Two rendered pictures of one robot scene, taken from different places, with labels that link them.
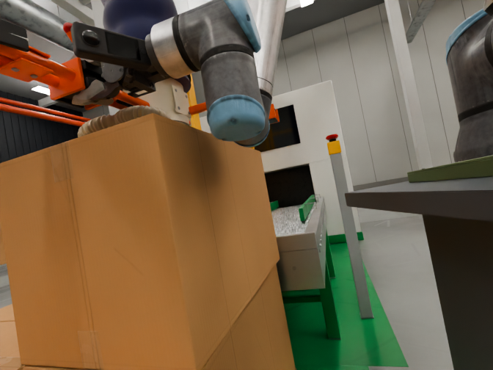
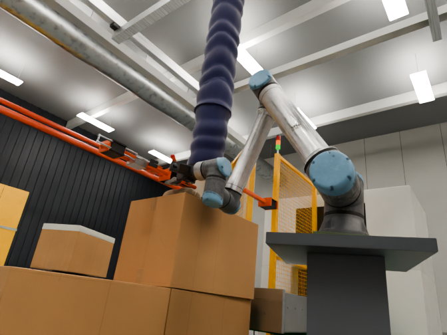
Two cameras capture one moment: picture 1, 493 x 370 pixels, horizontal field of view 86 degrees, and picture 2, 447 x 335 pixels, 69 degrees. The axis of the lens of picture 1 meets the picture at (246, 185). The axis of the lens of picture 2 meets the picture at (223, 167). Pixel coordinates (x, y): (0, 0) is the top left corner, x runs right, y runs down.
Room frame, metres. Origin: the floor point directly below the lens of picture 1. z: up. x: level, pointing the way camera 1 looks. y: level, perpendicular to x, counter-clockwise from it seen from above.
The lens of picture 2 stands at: (-0.82, -0.54, 0.51)
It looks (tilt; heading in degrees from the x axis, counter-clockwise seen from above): 22 degrees up; 22
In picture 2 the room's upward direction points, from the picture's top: 6 degrees clockwise
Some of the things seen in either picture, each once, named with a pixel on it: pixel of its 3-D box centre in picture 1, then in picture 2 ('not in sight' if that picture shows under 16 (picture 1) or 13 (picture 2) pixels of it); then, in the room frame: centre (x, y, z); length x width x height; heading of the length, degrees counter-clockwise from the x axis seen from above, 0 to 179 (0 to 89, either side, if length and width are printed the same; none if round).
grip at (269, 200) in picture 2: (265, 115); (268, 203); (0.98, -0.12, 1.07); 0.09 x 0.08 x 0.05; 73
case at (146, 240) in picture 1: (177, 225); (192, 250); (0.74, 0.21, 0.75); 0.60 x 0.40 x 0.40; 161
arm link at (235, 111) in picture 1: (234, 100); (215, 192); (0.43, -0.01, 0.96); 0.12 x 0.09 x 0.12; 172
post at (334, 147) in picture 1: (349, 227); not in sight; (1.51, -0.53, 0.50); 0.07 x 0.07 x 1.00; 73
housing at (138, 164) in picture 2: not in sight; (137, 162); (0.32, 0.35, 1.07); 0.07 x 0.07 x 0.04; 73
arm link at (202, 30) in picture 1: (219, 34); (216, 169); (0.43, 0.00, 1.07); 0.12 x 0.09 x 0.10; 73
